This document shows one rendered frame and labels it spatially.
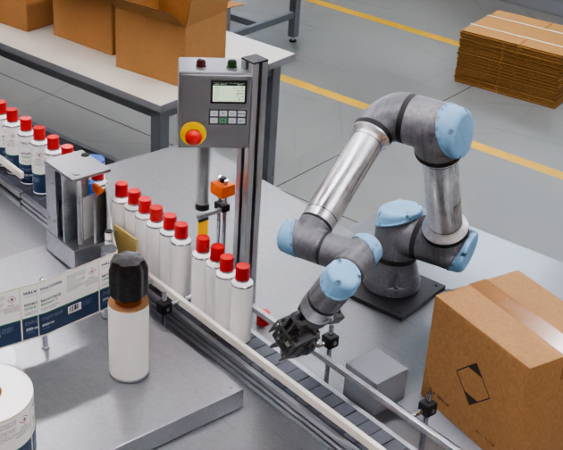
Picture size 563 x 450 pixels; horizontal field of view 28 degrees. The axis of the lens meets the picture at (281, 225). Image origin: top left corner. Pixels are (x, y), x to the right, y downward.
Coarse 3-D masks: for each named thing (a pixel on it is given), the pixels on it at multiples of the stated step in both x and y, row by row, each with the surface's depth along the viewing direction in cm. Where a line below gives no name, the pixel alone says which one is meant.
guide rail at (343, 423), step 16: (160, 288) 278; (192, 304) 270; (208, 320) 264; (224, 336) 261; (272, 368) 249; (288, 384) 246; (320, 400) 240; (336, 416) 236; (352, 432) 233; (368, 448) 230; (384, 448) 228
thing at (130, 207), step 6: (132, 192) 282; (138, 192) 283; (132, 198) 283; (138, 198) 283; (126, 204) 285; (132, 204) 284; (138, 204) 284; (126, 210) 284; (132, 210) 283; (138, 210) 284; (126, 216) 285; (132, 216) 284; (126, 222) 286; (132, 222) 285; (126, 228) 287; (132, 228) 286; (132, 234) 287
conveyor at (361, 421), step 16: (32, 192) 323; (176, 304) 276; (192, 320) 270; (240, 352) 260; (256, 352) 260; (272, 352) 261; (256, 368) 255; (288, 368) 256; (304, 384) 251; (320, 384) 251; (304, 400) 245; (336, 400) 246; (320, 416) 241; (352, 416) 242; (368, 432) 237; (384, 432) 237; (400, 448) 233
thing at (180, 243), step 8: (176, 224) 269; (184, 224) 269; (176, 232) 269; (184, 232) 269; (176, 240) 270; (184, 240) 270; (176, 248) 270; (184, 248) 270; (176, 256) 271; (184, 256) 271; (176, 264) 272; (184, 264) 272; (176, 272) 273; (184, 272) 274; (176, 280) 275; (184, 280) 275; (176, 288) 276; (184, 288) 276
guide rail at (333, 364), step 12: (264, 312) 260; (276, 324) 256; (324, 360) 246; (348, 372) 242; (360, 384) 239; (372, 396) 237; (384, 396) 235; (396, 408) 232; (408, 420) 230; (432, 432) 226; (444, 444) 223
